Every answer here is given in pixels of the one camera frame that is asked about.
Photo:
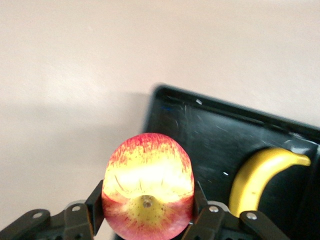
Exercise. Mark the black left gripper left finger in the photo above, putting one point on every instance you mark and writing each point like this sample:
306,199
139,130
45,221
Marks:
75,220

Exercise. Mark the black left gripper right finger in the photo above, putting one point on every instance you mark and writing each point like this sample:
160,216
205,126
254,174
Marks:
220,222

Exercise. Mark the yellow banana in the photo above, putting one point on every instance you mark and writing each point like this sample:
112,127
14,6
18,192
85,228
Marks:
252,180

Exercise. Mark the black plastic tray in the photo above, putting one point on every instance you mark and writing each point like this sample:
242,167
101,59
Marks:
215,140

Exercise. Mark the yellow-red striped apple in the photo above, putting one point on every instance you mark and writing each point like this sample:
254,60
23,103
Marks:
147,175

